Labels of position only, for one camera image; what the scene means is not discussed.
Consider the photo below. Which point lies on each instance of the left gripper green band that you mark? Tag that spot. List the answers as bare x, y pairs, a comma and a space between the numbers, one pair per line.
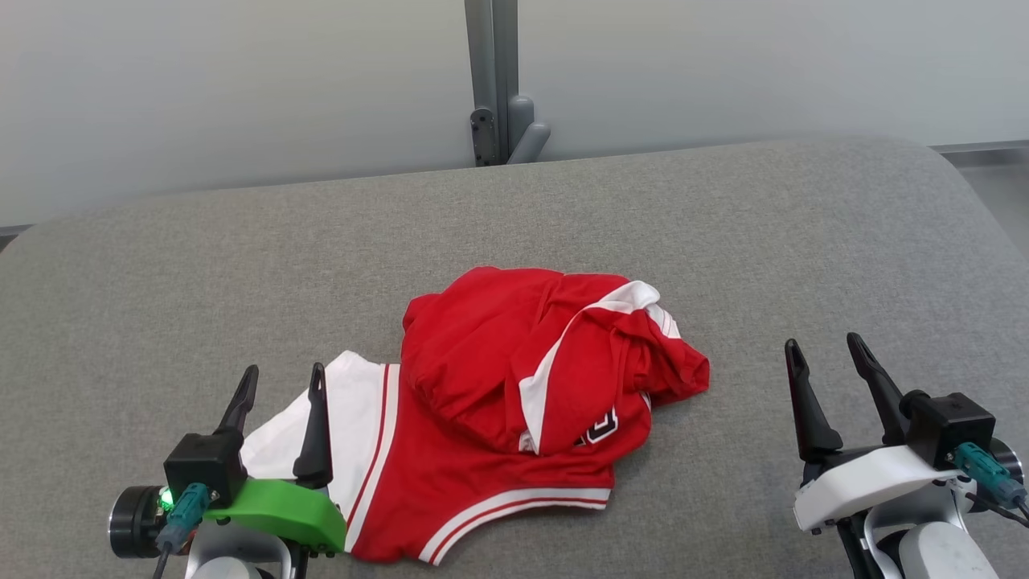
281, 511

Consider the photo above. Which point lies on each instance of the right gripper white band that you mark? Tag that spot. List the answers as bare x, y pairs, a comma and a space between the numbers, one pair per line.
868, 482

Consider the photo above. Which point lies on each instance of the red jersey with white stripes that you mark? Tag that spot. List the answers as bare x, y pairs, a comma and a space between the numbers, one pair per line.
450, 490

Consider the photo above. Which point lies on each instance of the red shorts with white waistband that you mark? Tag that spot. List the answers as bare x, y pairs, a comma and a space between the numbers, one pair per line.
474, 354

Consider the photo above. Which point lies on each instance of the grey fabric sofa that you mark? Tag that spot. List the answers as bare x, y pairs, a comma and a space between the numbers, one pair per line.
723, 241

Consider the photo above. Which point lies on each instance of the dark hinge plate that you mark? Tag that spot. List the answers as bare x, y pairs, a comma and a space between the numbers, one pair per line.
484, 137

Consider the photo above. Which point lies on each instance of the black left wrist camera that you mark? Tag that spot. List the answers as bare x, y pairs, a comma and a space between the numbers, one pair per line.
201, 466

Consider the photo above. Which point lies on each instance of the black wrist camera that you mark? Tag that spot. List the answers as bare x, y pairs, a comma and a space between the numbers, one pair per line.
201, 466
949, 426

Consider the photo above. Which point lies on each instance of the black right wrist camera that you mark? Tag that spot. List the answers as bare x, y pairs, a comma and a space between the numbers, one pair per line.
949, 426

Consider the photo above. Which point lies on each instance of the grey wall skirting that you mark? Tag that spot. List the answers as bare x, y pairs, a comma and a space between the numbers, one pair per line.
12, 231
989, 153

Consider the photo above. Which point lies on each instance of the grey metal post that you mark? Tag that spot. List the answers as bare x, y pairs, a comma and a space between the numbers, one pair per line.
490, 48

